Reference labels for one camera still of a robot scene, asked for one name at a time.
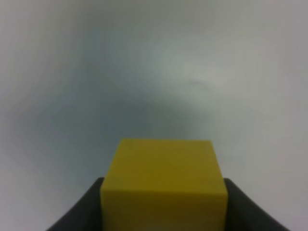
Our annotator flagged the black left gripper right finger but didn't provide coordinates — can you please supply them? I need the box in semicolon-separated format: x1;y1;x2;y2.
224;178;288;231

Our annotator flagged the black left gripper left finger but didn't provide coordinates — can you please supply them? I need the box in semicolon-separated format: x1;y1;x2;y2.
48;178;104;231

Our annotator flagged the yellow block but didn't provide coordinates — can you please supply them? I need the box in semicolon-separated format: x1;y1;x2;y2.
100;139;228;231

